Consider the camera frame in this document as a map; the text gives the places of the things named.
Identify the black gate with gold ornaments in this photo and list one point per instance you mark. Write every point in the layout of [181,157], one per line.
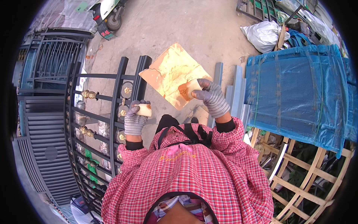
[114,95]

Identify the metal grid rack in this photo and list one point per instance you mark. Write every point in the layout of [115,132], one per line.
[257,9]

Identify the white electric scooter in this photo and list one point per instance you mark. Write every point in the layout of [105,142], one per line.
[107,12]

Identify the person's body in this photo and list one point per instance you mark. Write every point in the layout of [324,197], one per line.
[193,173]

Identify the wooden crate frame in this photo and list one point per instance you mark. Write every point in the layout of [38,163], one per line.
[304,168]

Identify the plastic covered stack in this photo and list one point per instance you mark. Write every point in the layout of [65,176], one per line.
[61,14]

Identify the blue wrapped bundle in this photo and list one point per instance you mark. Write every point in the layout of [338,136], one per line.
[296,92]

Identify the gold painted cardboard sheet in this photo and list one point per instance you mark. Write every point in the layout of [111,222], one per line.
[167,72]

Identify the grey metal profiles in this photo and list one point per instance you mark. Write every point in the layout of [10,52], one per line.
[237,92]

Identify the person's right hand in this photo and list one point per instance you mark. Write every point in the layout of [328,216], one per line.
[212,98]

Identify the white plastic sack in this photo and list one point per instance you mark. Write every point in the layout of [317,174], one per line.
[261,35]

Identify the green plastic bag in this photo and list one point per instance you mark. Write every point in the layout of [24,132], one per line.
[91,165]

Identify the heap of wrapped goods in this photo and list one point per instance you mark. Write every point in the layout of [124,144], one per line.
[313,22]

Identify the person's legs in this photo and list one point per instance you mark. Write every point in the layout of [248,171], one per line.
[166,121]

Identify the small white sponge block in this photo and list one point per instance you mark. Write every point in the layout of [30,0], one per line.
[145,110]

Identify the person's left hand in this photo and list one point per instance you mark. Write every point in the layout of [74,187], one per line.
[134,123]

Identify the white sponge with gold paint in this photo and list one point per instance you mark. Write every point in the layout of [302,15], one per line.
[188,89]

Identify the white bundle with dark cloth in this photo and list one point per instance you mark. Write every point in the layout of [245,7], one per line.
[81,210]

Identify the grey louvred gate panel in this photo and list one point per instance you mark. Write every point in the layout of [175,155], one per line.
[47,140]

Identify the dark barred metal gate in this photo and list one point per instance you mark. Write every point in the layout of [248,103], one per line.
[53,58]

